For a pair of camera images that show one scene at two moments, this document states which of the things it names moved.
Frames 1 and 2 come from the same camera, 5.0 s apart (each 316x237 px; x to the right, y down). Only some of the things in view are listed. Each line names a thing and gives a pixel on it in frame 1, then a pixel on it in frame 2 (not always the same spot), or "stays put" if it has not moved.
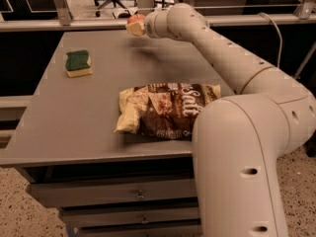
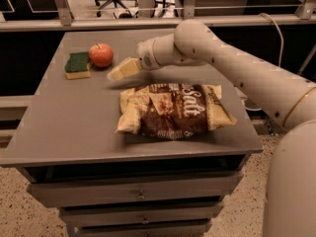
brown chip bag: (166, 111) stays put
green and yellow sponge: (78, 63) stays put
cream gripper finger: (135, 29) → (126, 68)
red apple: (137, 18) → (101, 54)
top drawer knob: (140, 195) stays put
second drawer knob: (144, 219) stays put
